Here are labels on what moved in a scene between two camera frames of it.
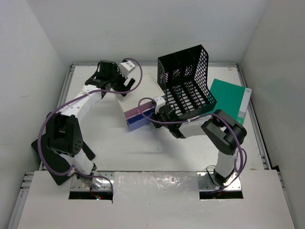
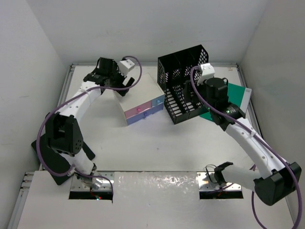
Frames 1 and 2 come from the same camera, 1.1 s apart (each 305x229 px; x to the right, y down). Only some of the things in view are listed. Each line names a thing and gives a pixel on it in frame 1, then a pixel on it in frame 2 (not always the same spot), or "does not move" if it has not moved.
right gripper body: [158, 116] to [202, 89]
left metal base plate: [76, 184] does not move
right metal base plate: [206, 183] does not move
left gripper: [116, 72] does not move
